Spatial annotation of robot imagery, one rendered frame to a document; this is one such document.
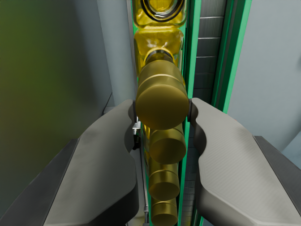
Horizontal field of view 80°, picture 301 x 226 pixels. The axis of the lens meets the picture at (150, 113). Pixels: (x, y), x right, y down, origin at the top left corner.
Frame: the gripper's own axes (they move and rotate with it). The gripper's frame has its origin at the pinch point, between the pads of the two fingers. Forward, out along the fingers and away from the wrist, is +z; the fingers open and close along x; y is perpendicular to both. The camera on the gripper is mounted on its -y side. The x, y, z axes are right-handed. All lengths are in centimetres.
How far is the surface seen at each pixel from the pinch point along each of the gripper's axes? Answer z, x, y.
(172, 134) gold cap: 1.8, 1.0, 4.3
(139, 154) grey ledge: 29.5, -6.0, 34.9
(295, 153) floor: 117, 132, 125
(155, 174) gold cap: 2.5, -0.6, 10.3
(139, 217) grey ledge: 29, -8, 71
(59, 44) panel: 11.8, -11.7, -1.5
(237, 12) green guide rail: 23.4, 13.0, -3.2
